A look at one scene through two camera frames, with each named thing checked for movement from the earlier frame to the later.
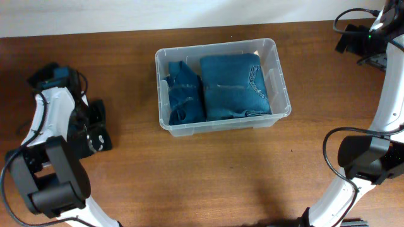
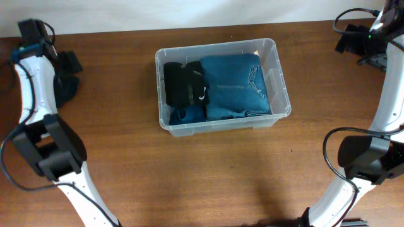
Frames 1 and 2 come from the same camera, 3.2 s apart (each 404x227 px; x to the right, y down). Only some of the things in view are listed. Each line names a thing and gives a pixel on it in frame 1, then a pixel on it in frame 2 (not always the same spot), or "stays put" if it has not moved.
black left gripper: x=76 y=130 → x=70 y=60
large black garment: x=98 y=133 → x=185 y=86
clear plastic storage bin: x=274 y=77 stays put
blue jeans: x=233 y=86 stays put
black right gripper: x=353 y=47 stays put
